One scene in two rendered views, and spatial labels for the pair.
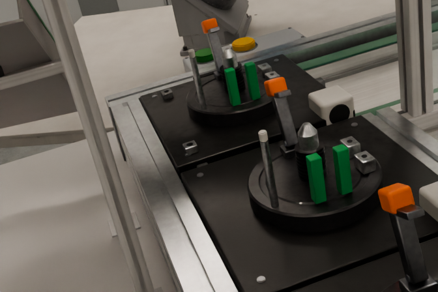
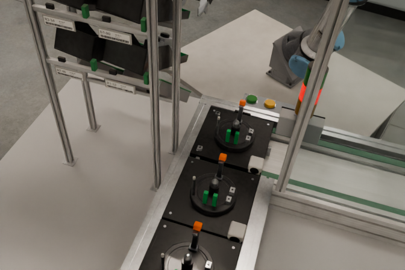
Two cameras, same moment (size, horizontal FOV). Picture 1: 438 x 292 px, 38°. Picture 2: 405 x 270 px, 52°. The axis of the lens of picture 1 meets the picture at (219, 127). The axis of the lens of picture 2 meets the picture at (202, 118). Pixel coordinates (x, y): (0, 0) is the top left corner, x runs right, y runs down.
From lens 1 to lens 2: 77 cm
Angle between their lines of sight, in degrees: 27
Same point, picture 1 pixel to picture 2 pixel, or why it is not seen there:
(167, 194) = (181, 160)
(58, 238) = not seen: hidden behind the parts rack
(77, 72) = (155, 127)
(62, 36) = (152, 119)
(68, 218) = (162, 133)
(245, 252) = (175, 201)
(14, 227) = (145, 124)
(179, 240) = (166, 181)
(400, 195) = (196, 227)
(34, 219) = not seen: hidden behind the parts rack
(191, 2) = (279, 58)
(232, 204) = (188, 181)
